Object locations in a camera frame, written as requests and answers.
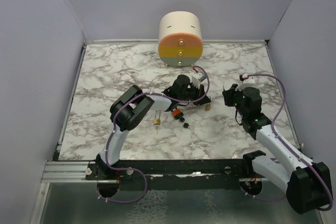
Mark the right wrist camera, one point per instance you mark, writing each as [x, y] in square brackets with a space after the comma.
[246, 82]

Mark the aluminium frame rail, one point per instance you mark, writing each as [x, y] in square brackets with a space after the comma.
[64, 172]

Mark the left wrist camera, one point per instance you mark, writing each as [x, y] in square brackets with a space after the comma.
[197, 79]

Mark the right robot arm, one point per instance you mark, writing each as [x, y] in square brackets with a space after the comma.
[306, 184]

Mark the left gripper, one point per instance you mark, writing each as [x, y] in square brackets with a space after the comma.
[199, 91]

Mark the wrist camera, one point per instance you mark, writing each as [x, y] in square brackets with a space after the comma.
[246, 82]
[197, 79]

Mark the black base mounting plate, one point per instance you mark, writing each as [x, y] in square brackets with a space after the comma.
[175, 174]

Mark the long-shackle brass padlock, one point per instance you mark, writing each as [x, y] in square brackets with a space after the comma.
[157, 120]

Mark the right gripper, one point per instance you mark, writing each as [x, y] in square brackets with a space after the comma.
[230, 93]

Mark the round three-drawer storage box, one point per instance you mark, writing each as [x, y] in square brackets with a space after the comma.
[180, 39]

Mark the orange black padlock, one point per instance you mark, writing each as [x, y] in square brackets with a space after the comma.
[177, 114]

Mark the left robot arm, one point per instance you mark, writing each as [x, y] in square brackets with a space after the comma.
[131, 108]

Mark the black-headed keys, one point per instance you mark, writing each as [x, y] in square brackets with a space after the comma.
[185, 124]

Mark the small brass padlock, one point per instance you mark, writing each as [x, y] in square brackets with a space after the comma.
[208, 106]

